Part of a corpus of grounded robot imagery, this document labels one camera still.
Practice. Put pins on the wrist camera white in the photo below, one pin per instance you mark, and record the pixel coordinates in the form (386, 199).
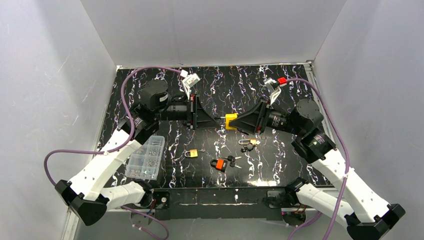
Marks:
(275, 87)
(188, 81)

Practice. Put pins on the small brass padlock with figurine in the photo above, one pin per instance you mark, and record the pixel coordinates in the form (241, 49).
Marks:
(253, 142)

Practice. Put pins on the black-headed keys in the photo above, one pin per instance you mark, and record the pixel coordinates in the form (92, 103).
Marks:
(232, 160)

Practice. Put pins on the brass padlock with steel shackle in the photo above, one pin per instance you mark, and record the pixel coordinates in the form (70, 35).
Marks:
(193, 153)

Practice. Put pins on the black base frame front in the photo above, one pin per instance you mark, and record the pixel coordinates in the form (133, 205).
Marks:
(246, 202)

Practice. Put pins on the yellow Opel padlock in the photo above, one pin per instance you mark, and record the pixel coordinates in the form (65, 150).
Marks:
(224, 121)

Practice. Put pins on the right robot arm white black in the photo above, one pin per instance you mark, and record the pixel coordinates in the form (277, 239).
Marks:
(358, 208)

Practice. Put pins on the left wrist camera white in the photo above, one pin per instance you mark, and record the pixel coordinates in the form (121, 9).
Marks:
(188, 81)

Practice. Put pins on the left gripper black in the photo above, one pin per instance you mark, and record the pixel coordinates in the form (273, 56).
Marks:
(192, 111)

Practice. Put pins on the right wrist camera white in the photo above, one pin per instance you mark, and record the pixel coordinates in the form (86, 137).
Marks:
(275, 87)

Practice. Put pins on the clear plastic screw box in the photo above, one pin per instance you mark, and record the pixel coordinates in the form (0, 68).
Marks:
(145, 163)

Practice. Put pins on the orange black Opel padlock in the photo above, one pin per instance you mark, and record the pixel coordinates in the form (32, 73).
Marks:
(219, 164)

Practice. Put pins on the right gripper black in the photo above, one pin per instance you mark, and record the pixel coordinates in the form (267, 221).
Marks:
(262, 116)

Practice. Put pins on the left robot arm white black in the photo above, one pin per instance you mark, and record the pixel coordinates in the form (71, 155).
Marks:
(85, 193)

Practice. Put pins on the grey white figurine keychain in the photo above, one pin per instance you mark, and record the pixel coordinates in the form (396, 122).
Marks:
(247, 148)

